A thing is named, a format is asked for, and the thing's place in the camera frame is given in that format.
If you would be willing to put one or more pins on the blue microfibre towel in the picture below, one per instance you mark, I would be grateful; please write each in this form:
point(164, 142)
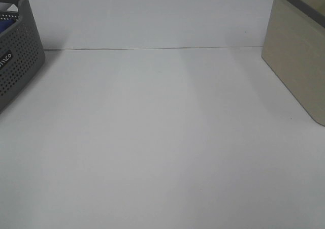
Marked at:
point(5, 26)

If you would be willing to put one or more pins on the beige storage bin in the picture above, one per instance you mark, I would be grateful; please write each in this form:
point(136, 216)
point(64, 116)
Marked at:
point(294, 50)

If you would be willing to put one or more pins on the grey perforated plastic basket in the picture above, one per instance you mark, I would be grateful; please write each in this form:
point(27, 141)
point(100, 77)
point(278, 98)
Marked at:
point(22, 53)

